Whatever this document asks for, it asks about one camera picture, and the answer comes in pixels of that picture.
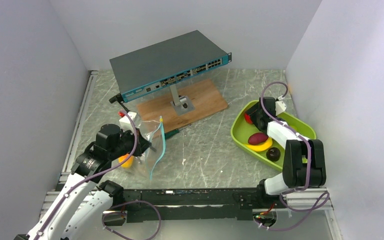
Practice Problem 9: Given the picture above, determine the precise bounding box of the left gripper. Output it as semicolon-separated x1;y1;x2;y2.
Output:
109;126;152;160

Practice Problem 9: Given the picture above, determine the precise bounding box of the red apple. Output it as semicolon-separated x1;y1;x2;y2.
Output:
243;113;254;125

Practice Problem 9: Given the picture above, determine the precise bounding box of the purple sweet potato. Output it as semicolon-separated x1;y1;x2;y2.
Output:
247;132;269;146

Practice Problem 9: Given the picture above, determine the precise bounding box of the orange yellow mango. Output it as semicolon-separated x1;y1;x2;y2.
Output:
118;154;135;169

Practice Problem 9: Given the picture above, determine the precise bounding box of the clear zip top bag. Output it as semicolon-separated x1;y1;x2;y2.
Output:
123;116;166;180

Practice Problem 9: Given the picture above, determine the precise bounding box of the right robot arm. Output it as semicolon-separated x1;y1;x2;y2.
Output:
246;97;327;208

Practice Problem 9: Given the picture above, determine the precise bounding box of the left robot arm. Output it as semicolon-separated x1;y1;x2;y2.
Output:
15;124;152;240

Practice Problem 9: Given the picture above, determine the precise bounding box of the green plastic tray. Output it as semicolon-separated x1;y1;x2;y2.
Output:
230;100;317;172

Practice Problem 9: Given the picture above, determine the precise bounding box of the yellow banana left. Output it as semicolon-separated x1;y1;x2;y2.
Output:
245;137;273;153

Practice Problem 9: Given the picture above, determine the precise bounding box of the dark purple mangosteen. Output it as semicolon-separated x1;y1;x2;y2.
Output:
266;147;281;162

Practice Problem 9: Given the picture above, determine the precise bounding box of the wooden board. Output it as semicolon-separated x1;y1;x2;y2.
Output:
136;79;228;133

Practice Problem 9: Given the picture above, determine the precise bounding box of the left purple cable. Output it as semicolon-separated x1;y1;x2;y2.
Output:
29;110;139;240

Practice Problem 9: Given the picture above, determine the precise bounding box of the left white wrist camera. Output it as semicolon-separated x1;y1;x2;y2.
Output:
118;111;140;132

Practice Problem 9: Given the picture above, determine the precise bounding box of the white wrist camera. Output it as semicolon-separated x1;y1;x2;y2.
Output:
118;111;140;132
275;96;287;116

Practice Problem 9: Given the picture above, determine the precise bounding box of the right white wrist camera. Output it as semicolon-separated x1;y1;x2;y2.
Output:
275;96;287;116

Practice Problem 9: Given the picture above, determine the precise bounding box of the green handled screwdriver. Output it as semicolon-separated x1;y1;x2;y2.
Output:
164;124;191;140

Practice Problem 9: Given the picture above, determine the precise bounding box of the grey metal stand bracket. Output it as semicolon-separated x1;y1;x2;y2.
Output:
169;85;195;116

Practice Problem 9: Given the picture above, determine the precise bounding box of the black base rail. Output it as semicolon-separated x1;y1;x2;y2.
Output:
103;185;283;226

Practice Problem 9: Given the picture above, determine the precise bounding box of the grey teal network switch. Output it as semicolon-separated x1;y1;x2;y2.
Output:
110;30;232;103

